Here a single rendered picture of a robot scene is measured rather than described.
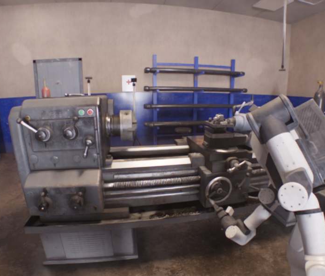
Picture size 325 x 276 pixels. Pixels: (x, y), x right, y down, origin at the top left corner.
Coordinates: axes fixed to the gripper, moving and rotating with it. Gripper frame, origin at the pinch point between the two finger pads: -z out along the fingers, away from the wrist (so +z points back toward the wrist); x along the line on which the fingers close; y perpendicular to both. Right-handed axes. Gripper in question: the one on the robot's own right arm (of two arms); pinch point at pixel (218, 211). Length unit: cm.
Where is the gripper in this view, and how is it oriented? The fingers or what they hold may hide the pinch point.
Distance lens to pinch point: 127.4
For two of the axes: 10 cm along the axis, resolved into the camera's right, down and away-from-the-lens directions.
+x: -5.2, -8.0, -3.0
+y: -8.3, 5.5, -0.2
